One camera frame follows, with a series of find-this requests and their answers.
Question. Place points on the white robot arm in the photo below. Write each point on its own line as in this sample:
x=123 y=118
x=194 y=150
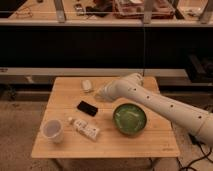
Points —
x=196 y=121

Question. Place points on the wooden table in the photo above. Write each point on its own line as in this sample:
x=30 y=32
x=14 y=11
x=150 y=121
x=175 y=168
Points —
x=156 y=140

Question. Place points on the white tube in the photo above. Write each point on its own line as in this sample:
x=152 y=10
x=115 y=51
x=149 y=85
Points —
x=84 y=128

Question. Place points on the green bowl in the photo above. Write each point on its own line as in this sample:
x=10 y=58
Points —
x=129 y=119

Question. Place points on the white plastic cup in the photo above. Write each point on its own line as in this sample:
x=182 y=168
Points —
x=52 y=130

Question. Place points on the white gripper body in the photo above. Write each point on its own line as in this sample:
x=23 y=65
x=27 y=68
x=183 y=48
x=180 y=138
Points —
x=106 y=93

